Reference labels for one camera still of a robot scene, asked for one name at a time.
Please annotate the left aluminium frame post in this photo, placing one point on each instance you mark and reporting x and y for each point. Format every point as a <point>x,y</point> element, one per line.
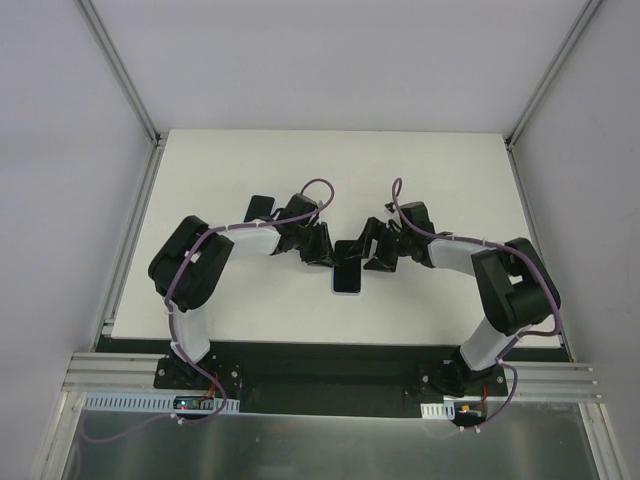
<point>113,59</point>

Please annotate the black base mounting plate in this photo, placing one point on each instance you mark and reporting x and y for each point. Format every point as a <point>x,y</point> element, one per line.
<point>385,381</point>

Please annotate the aluminium frame post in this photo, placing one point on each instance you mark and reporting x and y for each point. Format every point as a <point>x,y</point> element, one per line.
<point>113,59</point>
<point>577,30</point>

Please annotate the black smartphone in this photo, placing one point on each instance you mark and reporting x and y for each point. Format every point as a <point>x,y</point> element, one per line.
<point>259,206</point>
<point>341,248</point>

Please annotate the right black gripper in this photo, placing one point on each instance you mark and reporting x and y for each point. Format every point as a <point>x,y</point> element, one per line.
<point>381,245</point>

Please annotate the white cable duct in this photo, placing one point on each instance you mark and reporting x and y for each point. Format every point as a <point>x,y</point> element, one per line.
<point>438,411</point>
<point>159,403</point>

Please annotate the right white cable duct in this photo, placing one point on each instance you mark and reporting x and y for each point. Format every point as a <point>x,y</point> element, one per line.
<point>438,411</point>

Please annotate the right aluminium frame post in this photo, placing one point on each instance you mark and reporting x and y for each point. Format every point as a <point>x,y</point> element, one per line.
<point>577,30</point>

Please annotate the left white cable duct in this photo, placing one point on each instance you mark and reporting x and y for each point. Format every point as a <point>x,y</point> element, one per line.
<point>159,403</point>

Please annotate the front aluminium rail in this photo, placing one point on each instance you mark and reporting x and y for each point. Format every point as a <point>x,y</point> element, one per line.
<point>134,373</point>

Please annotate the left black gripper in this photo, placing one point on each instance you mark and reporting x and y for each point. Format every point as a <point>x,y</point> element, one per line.
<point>310,241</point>

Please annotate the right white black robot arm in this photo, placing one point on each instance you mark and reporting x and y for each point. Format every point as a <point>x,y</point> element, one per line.
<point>515,289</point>

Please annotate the lavender phone case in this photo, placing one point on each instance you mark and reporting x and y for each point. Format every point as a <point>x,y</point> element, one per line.
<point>346,282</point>

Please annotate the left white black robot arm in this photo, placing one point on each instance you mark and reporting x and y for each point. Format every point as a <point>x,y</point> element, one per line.
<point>187,269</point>

